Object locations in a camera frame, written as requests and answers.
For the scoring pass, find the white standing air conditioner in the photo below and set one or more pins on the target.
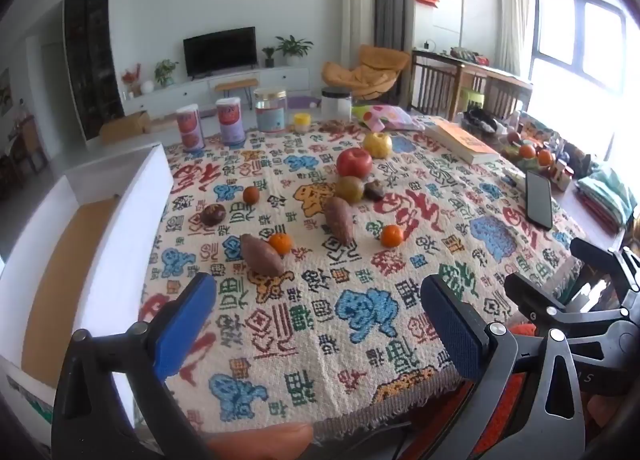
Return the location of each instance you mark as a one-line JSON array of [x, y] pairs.
[[357, 15]]

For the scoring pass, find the dark brown mangosteen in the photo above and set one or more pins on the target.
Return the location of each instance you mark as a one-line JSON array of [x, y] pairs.
[[212, 215], [374, 190]]

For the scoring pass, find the yellow apple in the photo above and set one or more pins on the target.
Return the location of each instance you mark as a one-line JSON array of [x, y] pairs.
[[377, 145]]

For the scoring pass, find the wooden dining chair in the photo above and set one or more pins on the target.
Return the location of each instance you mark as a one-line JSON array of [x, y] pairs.
[[27, 140]]

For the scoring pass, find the dark framed window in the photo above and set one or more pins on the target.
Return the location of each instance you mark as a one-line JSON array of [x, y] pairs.
[[580, 35]]

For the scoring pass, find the brown cardboard carton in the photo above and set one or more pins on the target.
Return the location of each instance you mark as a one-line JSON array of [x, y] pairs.
[[125, 127]]

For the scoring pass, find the orange cover book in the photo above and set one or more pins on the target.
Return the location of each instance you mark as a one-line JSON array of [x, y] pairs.
[[462, 141]]

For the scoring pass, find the small wooden bench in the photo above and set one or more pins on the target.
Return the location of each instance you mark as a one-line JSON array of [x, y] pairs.
[[236, 85]]

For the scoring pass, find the orange cushioned lounge chair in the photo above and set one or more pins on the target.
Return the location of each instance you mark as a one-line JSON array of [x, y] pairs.
[[365, 72]]

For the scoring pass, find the person's left hand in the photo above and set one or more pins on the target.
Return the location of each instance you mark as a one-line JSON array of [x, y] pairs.
[[265, 442]]

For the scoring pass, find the white curtain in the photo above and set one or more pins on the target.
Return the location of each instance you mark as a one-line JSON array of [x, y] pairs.
[[515, 15]]

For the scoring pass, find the bright orange tangerine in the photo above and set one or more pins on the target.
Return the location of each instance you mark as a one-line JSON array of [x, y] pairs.
[[391, 235], [280, 244]]

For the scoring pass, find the glass jar gold lid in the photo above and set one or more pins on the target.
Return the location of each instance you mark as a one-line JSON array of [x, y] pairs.
[[270, 111]]

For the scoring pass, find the bushy potted green plant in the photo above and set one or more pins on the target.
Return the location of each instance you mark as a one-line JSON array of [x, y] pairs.
[[165, 71]]

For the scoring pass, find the green brown pear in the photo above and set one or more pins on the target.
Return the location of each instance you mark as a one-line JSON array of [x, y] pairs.
[[349, 190]]

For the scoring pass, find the purple sweet potato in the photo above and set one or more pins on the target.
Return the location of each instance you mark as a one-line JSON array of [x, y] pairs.
[[339, 220], [262, 255]]

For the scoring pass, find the pink snack bag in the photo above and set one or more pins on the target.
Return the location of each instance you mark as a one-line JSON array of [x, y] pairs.
[[385, 116]]

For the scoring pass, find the purple label can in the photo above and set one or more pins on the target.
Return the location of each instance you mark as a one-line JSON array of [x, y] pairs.
[[230, 121]]

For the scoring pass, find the white ball lamp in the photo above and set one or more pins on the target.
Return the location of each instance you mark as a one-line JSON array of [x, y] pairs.
[[147, 86]]

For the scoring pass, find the black television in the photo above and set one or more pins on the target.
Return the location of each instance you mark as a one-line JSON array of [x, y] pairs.
[[220, 51]]

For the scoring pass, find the orange fruit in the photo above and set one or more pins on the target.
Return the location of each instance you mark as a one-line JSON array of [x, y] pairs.
[[544, 157], [526, 151]]

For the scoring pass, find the white television cabinet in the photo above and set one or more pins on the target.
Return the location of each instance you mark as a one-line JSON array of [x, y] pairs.
[[280, 79]]

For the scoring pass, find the printed woven tablecloth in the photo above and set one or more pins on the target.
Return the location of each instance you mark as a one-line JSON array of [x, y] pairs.
[[320, 260]]

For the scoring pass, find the white cardboard box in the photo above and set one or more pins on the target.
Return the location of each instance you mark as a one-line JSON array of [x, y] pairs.
[[125, 240]]

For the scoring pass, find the folded green cloth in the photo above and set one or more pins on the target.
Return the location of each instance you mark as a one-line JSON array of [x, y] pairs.
[[605, 195]]

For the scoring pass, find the black bag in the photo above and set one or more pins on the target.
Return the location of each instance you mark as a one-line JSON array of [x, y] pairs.
[[480, 120]]

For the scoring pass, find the dark glass display cabinet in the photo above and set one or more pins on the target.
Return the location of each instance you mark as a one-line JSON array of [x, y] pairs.
[[92, 55]]

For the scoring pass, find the red label can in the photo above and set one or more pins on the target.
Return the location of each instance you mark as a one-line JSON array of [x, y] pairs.
[[191, 129]]

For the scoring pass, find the large potted green plant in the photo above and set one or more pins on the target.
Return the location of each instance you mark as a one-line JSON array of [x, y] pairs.
[[294, 47]]

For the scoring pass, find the brown dried food pile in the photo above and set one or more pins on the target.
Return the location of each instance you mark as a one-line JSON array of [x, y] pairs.
[[334, 126]]

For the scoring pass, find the clear container black lid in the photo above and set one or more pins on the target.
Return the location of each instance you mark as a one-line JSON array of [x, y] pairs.
[[336, 105]]

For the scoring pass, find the red orange clothing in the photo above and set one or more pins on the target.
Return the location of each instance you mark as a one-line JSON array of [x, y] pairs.
[[500, 420]]

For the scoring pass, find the wooden slatted side table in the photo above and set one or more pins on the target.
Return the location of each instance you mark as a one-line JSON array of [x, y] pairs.
[[470, 71]]

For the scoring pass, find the dark red tangerine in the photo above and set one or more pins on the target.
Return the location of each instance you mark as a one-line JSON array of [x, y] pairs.
[[251, 194]]

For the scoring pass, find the small potted green plant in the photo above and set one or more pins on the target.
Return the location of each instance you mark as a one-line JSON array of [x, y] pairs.
[[269, 56]]

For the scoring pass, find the small dark red apple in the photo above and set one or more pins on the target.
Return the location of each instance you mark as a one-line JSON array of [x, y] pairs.
[[513, 137]]

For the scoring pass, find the green stool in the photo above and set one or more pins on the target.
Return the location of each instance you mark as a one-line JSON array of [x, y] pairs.
[[472, 99]]

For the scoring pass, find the purple floor mat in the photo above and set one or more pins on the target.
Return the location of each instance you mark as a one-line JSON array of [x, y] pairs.
[[302, 102]]

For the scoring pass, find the small yellow lid jar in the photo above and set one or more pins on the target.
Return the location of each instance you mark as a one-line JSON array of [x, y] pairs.
[[302, 122]]

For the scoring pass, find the red flowers vase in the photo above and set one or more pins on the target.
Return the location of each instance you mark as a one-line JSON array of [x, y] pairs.
[[132, 77]]

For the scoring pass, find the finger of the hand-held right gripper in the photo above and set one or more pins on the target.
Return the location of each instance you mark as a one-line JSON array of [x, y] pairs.
[[600, 252], [525, 292]]

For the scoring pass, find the small bottles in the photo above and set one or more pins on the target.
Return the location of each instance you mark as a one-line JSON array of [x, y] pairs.
[[562, 174]]

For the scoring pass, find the black smartphone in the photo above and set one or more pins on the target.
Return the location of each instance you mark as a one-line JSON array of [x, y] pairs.
[[539, 200]]

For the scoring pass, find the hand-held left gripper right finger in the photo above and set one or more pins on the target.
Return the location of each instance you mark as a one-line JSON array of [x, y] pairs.
[[452, 330]]

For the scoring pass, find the framed wall picture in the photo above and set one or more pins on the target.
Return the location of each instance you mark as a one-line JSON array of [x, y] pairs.
[[5, 92]]

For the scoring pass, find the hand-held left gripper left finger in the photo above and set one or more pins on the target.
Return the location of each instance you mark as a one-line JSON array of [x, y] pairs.
[[187, 320]]

